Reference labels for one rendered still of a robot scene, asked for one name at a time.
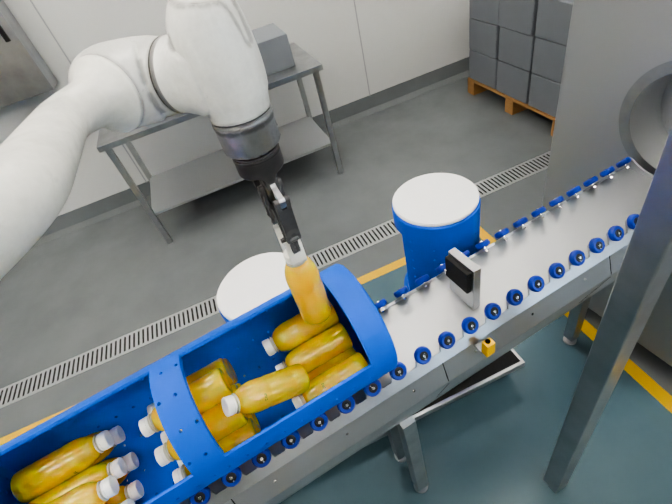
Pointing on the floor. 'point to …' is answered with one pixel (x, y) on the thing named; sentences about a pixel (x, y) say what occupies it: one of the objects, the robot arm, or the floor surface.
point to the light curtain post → (620, 321)
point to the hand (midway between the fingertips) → (290, 243)
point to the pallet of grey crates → (519, 52)
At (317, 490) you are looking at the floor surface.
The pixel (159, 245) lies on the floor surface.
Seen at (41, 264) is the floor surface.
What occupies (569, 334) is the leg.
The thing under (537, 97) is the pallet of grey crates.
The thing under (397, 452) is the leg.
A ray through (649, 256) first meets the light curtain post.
